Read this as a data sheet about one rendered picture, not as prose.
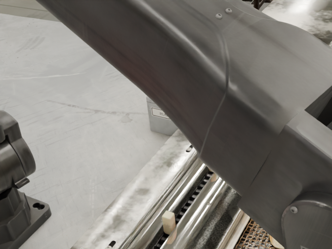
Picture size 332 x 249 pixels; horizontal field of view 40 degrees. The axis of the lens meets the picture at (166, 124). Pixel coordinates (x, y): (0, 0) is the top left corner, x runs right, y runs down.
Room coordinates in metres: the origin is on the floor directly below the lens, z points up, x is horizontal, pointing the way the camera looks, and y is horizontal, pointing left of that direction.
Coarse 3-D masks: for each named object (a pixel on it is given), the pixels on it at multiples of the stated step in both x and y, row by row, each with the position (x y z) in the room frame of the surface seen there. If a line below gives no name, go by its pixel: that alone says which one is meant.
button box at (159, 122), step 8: (152, 104) 0.70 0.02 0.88; (152, 112) 0.70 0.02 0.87; (160, 112) 0.69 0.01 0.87; (152, 120) 0.70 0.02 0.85; (160, 120) 0.69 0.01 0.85; (168, 120) 0.68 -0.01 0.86; (152, 128) 0.70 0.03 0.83; (160, 128) 0.69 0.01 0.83; (168, 128) 0.68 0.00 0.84; (176, 128) 0.67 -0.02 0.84
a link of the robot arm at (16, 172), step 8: (0, 144) 0.48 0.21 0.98; (8, 144) 0.48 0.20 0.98; (0, 152) 0.47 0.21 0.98; (8, 152) 0.47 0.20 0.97; (0, 160) 0.46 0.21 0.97; (8, 160) 0.46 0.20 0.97; (16, 160) 0.47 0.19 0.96; (0, 168) 0.45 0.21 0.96; (8, 168) 0.46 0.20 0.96; (16, 168) 0.46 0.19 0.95; (0, 176) 0.45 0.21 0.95; (8, 176) 0.46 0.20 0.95; (16, 176) 0.46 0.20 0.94; (24, 176) 0.47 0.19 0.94; (0, 184) 0.45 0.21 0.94; (8, 184) 0.46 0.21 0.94; (16, 184) 0.46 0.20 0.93; (24, 184) 0.46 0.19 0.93; (0, 192) 0.45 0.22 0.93
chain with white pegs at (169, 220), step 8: (208, 168) 0.55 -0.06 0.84; (208, 176) 0.54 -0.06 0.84; (200, 184) 0.52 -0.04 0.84; (192, 192) 0.51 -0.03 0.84; (184, 208) 0.48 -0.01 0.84; (168, 216) 0.43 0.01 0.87; (176, 216) 0.46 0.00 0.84; (168, 224) 0.43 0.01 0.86; (168, 232) 0.43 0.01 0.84; (160, 240) 0.42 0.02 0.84; (152, 248) 0.41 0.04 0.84
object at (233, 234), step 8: (240, 216) 0.40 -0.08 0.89; (248, 216) 0.40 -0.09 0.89; (232, 224) 0.38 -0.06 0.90; (240, 224) 0.39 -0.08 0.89; (248, 224) 0.39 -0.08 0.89; (256, 224) 0.38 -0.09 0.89; (232, 232) 0.37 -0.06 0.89; (240, 232) 0.37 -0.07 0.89; (224, 240) 0.36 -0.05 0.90; (232, 240) 0.36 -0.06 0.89; (240, 240) 0.36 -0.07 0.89; (256, 240) 0.36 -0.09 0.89; (224, 248) 0.35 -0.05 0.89; (232, 248) 0.35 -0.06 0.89; (272, 248) 0.34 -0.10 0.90
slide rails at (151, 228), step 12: (192, 168) 0.55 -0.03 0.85; (204, 168) 0.55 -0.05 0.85; (180, 180) 0.52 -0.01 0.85; (192, 180) 0.52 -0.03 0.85; (216, 180) 0.51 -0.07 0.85; (180, 192) 0.50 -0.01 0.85; (204, 192) 0.49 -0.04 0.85; (168, 204) 0.48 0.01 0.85; (192, 204) 0.47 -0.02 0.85; (156, 216) 0.46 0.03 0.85; (192, 216) 0.45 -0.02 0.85; (144, 228) 0.44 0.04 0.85; (156, 228) 0.43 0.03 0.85; (180, 228) 0.43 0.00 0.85; (144, 240) 0.42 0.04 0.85; (168, 240) 0.41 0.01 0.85
